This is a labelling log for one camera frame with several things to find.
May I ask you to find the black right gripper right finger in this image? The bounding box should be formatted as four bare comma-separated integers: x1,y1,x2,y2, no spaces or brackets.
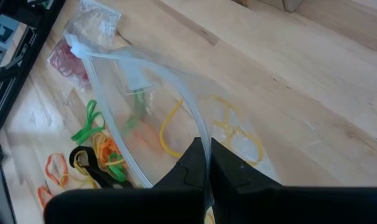
210,139,377,224

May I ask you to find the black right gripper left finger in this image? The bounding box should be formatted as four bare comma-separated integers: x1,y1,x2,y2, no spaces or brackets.
44,137,208,224

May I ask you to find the orange rubber band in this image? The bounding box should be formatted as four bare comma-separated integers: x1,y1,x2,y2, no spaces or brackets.
37,185,55,210
44,152,70,188
94,134,128,169

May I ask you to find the clear plastic zip bag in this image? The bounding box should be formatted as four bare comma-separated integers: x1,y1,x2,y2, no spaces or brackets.
47,0,123,90
63,32,281,191

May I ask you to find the red rubber band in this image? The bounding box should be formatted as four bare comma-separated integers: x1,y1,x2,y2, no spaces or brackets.
49,42,80,78
53,40,83,68
48,52,73,78
67,62,91,89
59,46,90,88

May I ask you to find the wide black rubber band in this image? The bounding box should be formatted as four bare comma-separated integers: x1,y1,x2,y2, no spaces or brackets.
68,145,134,190

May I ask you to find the green rubber band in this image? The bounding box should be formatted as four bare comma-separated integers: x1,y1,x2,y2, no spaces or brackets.
108,151,128,184
70,99,106,146
122,88,146,135

